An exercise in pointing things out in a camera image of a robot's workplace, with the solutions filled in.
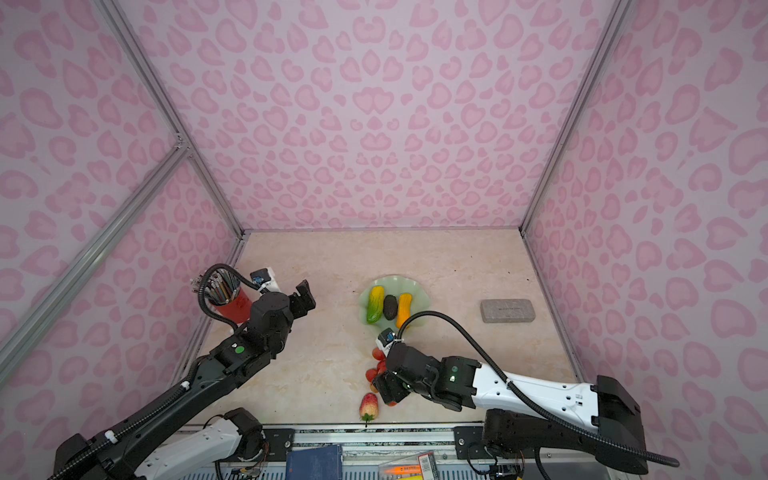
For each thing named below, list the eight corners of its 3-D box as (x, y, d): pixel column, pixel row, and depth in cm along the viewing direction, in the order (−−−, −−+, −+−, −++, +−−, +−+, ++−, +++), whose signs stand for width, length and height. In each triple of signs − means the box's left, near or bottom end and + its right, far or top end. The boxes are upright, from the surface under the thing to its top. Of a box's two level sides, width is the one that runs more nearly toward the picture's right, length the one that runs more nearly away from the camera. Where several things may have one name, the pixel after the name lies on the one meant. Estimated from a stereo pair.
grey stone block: (483, 324, 97) (486, 318, 94) (479, 305, 101) (482, 299, 98) (533, 324, 97) (537, 318, 94) (527, 305, 101) (531, 299, 98)
